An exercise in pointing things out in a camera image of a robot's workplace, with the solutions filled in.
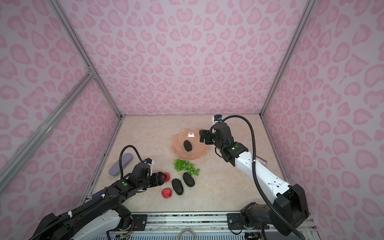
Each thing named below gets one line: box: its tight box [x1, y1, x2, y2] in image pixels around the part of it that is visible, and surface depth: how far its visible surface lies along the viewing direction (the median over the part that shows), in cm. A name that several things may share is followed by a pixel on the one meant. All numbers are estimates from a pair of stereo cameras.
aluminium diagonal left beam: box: [0, 68, 96, 194], surface depth 69 cm
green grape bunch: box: [174, 158, 200, 176], surface depth 90 cm
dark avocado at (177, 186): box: [171, 178, 184, 196], surface depth 83 cm
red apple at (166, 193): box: [161, 188, 173, 199], surface depth 81 cm
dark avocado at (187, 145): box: [183, 140, 193, 152], surface depth 101 cm
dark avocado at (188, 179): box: [182, 172, 195, 187], surface depth 86 cm
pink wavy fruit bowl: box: [171, 128, 208, 160], surface depth 103 cm
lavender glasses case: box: [108, 153, 133, 177], surface depth 91 cm
